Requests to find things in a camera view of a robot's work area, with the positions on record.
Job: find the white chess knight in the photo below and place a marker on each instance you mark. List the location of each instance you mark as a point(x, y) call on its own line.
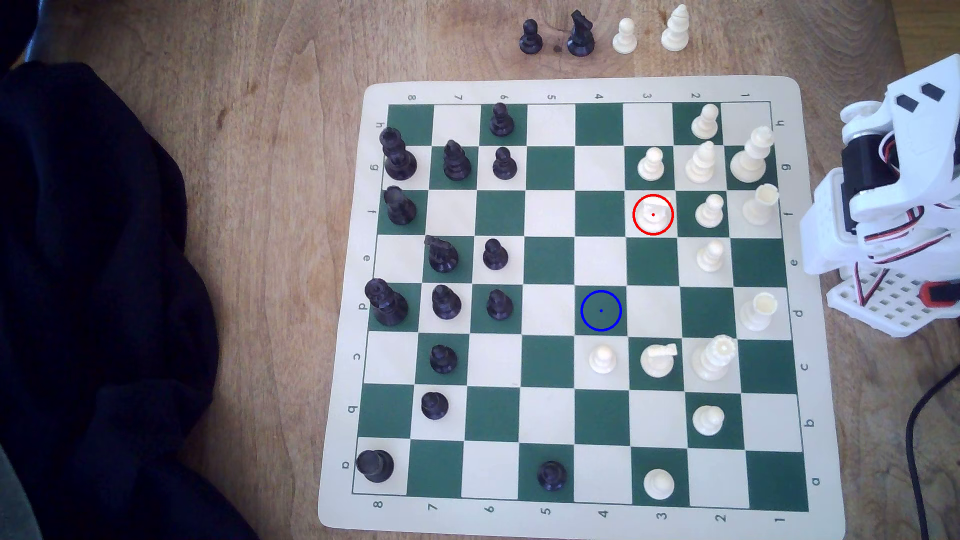
point(658, 362)
point(653, 214)

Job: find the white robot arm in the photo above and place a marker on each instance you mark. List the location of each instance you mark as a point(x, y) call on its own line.
point(911, 127)

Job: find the black chess pawn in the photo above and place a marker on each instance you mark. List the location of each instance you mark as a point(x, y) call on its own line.
point(552, 476)
point(530, 39)
point(434, 406)
point(499, 306)
point(443, 361)
point(495, 256)
point(505, 165)
point(502, 121)

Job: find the black chess knight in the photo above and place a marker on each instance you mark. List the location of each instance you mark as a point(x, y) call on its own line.
point(580, 39)
point(442, 256)

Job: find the green cream chess board mat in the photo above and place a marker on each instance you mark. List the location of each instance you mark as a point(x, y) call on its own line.
point(551, 217)

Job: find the black chess king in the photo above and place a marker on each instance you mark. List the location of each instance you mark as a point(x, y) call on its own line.
point(387, 306)

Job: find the black chess bishop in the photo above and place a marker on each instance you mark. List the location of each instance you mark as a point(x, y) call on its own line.
point(456, 163)

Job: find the black chess queen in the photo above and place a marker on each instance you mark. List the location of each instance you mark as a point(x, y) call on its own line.
point(397, 159)

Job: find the white chess pawn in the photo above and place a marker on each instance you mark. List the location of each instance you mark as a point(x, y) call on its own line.
point(708, 421)
point(651, 166)
point(711, 258)
point(658, 485)
point(602, 361)
point(625, 39)
point(705, 124)
point(709, 214)

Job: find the black chess rook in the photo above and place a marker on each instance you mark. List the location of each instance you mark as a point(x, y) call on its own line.
point(375, 466)

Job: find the white chess bishop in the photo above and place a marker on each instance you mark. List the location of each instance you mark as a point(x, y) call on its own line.
point(700, 166)
point(676, 34)

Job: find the white chess rook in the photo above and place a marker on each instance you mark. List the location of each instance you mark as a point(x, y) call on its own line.
point(760, 208)
point(756, 313)

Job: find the black pawn d7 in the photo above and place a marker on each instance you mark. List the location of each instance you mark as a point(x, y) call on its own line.
point(446, 304)

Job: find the black bishop f8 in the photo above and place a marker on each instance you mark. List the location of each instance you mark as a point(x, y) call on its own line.
point(400, 208)

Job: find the black cloth jacket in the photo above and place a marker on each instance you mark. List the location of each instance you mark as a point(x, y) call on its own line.
point(90, 262)

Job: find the red black clamp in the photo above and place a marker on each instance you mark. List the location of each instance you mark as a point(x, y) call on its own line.
point(937, 294)

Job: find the gray fabric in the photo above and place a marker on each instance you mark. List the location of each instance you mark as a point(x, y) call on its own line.
point(15, 510)

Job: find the dark chair part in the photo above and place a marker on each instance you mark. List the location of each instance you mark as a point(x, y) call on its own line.
point(19, 22)

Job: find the white perforated base plate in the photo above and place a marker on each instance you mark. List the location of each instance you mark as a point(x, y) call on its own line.
point(892, 304)

